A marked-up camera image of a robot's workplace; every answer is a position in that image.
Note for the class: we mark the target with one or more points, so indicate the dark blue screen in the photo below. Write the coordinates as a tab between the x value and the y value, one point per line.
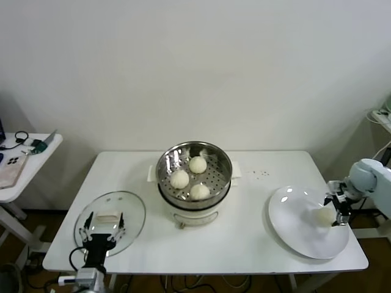
2	129

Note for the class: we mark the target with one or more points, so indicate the white round plate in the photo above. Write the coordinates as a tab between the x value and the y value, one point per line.
290	219

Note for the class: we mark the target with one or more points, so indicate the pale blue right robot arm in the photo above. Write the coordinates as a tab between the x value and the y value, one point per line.
375	180

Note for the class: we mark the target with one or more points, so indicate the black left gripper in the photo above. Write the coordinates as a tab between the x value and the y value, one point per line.
97	242

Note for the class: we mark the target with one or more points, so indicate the black floor power box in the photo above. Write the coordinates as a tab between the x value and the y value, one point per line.
36	259

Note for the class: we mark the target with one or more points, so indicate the stainless steel steamer basket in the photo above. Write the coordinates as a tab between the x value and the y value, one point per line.
171	161

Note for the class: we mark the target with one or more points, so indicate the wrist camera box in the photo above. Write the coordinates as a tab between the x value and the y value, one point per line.
67	279
336	187

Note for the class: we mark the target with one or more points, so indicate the white side table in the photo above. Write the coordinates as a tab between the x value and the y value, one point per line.
46	158

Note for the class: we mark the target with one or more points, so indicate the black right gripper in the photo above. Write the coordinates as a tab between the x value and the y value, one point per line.
342	204

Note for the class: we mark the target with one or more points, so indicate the white steamed baozi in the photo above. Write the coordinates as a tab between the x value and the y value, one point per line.
200	191
323	217
197	164
179	179

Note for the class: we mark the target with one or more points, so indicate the white power strip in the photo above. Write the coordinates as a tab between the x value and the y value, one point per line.
382	115

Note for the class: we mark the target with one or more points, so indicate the green circuit board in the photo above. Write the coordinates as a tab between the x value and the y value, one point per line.
39	145

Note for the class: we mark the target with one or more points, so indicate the dark grey round object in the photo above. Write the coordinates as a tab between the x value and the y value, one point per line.
7	280

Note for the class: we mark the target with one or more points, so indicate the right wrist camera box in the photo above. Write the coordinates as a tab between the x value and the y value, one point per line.
336	187

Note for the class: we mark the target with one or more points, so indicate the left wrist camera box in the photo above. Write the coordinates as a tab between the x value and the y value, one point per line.
67	279

